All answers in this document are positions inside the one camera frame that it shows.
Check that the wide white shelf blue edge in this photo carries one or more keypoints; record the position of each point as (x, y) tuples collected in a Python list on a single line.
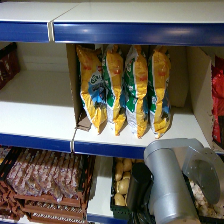
[(110, 141), (140, 20)]

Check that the black garlic crate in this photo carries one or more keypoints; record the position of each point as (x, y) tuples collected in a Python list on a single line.
[(213, 220)]

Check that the dark red packet tray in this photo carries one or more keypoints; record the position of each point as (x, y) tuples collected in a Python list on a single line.
[(8, 65)]

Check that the white garlic pile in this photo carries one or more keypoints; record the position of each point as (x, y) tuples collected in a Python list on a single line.
[(200, 200)]

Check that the yellow potato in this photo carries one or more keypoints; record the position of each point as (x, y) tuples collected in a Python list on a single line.
[(127, 164), (127, 175), (119, 171), (119, 199), (123, 186)]

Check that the narrow white shelf blue edge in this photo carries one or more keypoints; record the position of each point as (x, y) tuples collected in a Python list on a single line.
[(36, 106), (26, 20)]

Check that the open cardboard display box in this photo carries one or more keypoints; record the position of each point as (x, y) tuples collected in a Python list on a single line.
[(74, 80)]

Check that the pink netted shallot bags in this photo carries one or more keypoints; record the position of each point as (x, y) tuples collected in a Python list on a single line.
[(43, 173)]

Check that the brown plastic crate stack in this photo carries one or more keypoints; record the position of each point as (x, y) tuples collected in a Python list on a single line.
[(50, 208)]

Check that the black potato crate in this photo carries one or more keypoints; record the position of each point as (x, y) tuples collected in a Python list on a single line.
[(115, 211)]

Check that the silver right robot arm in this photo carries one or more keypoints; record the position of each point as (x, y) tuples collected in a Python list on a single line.
[(166, 186)]

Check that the red snack bag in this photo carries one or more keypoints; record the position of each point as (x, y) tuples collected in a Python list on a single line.
[(218, 100)]

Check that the yellow crisps bag blue print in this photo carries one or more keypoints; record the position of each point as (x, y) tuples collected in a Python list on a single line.
[(91, 86)]

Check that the yellow green crisps bag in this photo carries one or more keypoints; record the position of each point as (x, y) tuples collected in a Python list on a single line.
[(160, 86), (115, 83), (138, 86)]

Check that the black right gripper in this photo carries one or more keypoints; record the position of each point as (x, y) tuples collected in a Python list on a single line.
[(139, 186)]

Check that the white shelf joint strip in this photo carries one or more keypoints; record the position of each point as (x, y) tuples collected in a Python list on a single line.
[(72, 145), (51, 31)]

